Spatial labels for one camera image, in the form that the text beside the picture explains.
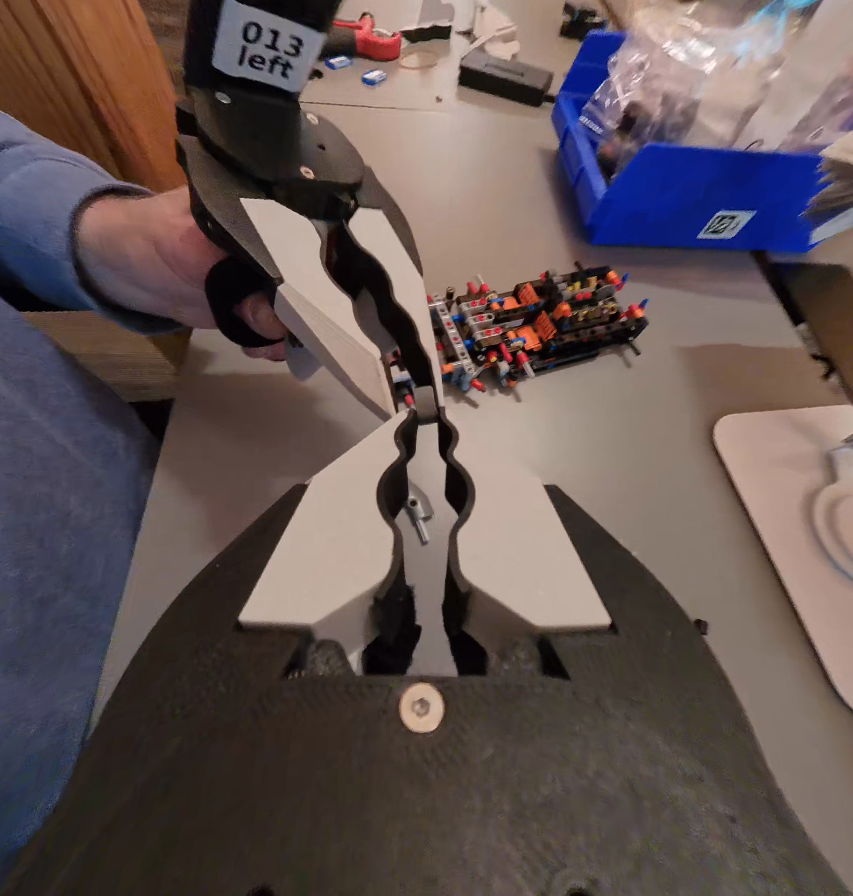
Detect clear plastic parts bags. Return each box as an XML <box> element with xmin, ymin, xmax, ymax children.
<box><xmin>580</xmin><ymin>0</ymin><xmax>853</xmax><ymax>151</ymax></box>

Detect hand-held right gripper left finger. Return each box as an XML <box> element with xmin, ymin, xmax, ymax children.
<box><xmin>239</xmin><ymin>409</ymin><xmax>418</xmax><ymax>676</ymax></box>

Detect partly built lego model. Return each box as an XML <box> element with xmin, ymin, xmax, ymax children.
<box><xmin>388</xmin><ymin>265</ymin><xmax>650</xmax><ymax>414</ymax></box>

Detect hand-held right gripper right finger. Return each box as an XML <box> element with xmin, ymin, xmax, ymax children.
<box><xmin>426</xmin><ymin>409</ymin><xmax>618</xmax><ymax>676</ymax></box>

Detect white folded paper pieces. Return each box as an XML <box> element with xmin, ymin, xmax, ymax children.
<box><xmin>468</xmin><ymin>21</ymin><xmax>522</xmax><ymax>60</ymax></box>

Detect blue bin with white tag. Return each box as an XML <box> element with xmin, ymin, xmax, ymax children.
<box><xmin>551</xmin><ymin>29</ymin><xmax>840</xmax><ymax>252</ymax></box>

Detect wooden cabinet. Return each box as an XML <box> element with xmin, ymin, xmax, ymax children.
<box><xmin>0</xmin><ymin>0</ymin><xmax>192</xmax><ymax>401</ymax></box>

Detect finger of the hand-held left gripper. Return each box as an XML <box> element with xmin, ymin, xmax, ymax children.
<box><xmin>239</xmin><ymin>198</ymin><xmax>402</xmax><ymax>422</ymax></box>
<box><xmin>338</xmin><ymin>207</ymin><xmax>446</xmax><ymax>415</ymax></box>

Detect red black hand tool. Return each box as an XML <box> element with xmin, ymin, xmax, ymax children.
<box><xmin>331</xmin><ymin>13</ymin><xmax>404</xmax><ymax>63</ymax></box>

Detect lego instruction booklet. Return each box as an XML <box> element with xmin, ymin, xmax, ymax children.
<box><xmin>808</xmin><ymin>115</ymin><xmax>853</xmax><ymax>221</ymax></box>

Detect person's left hand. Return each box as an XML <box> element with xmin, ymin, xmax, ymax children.
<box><xmin>75</xmin><ymin>184</ymin><xmax>290</xmax><ymax>363</ymax></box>

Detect black power adapter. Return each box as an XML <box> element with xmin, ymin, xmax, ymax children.
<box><xmin>458</xmin><ymin>57</ymin><xmax>557</xmax><ymax>106</ymax></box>

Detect white book stand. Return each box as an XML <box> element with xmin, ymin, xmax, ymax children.
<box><xmin>713</xmin><ymin>405</ymin><xmax>853</xmax><ymax>725</ymax></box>

